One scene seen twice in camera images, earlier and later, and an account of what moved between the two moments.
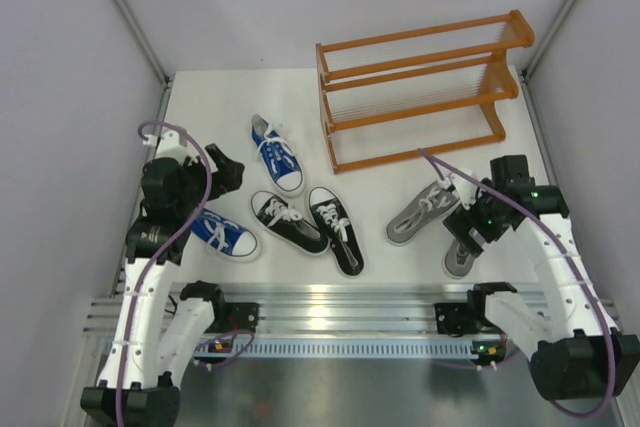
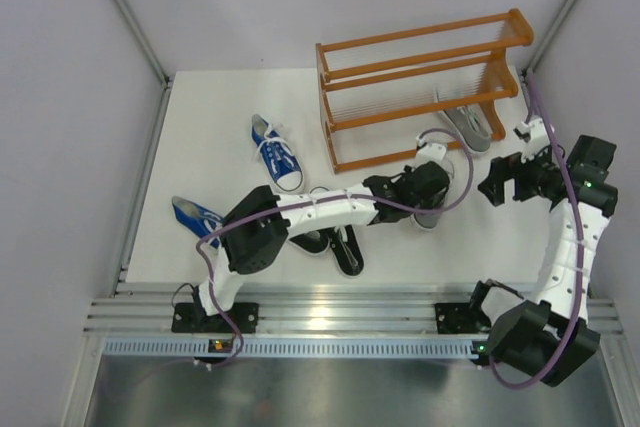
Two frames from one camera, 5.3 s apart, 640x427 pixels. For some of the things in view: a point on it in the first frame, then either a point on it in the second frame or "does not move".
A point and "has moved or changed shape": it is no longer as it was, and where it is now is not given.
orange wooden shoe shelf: [418, 90] does not move
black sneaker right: [340, 231] does not move
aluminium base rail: [341, 309] does not move
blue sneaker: [281, 163] does not move
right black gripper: [462, 221] -> [502, 169]
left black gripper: [228, 175] -> [427, 204]
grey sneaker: [457, 262] -> [472, 125]
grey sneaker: [426, 207] has moved or changed shape
